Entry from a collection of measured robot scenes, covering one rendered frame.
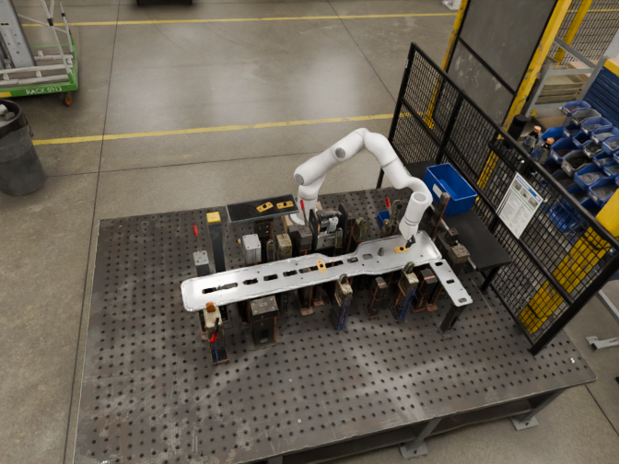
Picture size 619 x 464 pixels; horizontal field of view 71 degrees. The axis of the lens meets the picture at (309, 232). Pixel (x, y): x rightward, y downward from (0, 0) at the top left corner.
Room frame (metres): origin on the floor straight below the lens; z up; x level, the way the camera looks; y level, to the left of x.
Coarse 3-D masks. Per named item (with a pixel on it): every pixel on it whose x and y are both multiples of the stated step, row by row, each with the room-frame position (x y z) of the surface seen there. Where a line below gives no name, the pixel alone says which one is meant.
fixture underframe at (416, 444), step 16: (528, 400) 1.15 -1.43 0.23; (544, 400) 1.10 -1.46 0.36; (464, 416) 1.02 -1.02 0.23; (480, 416) 1.03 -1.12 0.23; (496, 416) 1.04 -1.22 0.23; (512, 416) 1.13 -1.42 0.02; (528, 416) 1.11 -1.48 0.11; (400, 432) 0.89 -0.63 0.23; (416, 432) 0.88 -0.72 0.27; (432, 432) 0.91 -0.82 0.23; (320, 448) 0.76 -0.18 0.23; (336, 448) 0.77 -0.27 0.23; (352, 448) 0.77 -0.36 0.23; (368, 448) 0.79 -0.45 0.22; (400, 448) 0.87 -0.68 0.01; (416, 448) 0.88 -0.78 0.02
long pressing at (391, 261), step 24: (384, 240) 1.64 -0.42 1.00; (264, 264) 1.39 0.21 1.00; (288, 264) 1.41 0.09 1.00; (312, 264) 1.42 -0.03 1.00; (360, 264) 1.46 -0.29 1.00; (384, 264) 1.47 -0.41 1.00; (192, 288) 1.20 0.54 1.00; (216, 288) 1.21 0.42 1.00; (240, 288) 1.23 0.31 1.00; (264, 288) 1.24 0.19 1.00; (288, 288) 1.26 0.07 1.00
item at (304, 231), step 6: (300, 228) 1.60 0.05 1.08; (306, 228) 1.60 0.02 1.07; (300, 234) 1.56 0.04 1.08; (306, 234) 1.56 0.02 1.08; (300, 240) 1.54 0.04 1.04; (306, 240) 1.55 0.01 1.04; (300, 246) 1.54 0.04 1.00; (306, 246) 1.55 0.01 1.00; (300, 252) 1.55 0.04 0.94; (306, 252) 1.56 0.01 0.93
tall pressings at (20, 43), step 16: (0, 0) 4.29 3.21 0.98; (0, 16) 4.26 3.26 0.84; (16, 16) 4.36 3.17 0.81; (0, 32) 4.28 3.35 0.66; (16, 32) 4.28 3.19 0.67; (0, 48) 4.42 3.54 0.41; (16, 48) 4.26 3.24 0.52; (0, 64) 4.18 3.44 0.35; (16, 64) 4.23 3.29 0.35; (32, 64) 4.30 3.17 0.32
